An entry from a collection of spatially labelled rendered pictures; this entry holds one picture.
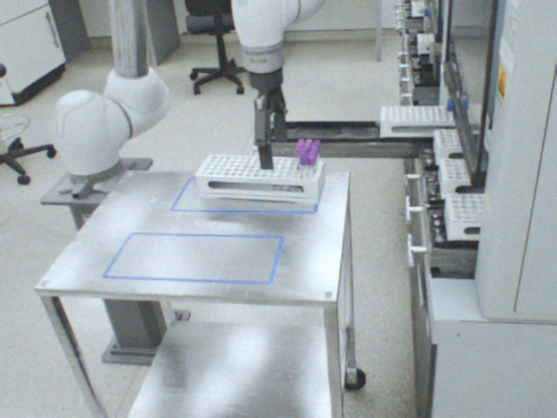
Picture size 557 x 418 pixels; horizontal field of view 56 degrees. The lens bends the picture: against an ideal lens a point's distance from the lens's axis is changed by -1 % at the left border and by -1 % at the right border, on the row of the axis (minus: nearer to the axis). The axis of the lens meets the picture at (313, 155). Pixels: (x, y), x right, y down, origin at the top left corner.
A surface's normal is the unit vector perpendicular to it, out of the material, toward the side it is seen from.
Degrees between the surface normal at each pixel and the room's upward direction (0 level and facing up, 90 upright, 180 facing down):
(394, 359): 0
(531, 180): 90
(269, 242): 0
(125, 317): 90
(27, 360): 0
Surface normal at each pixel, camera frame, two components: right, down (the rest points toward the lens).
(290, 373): -0.07, -0.87
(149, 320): 0.62, 0.35
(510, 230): -0.12, 0.49
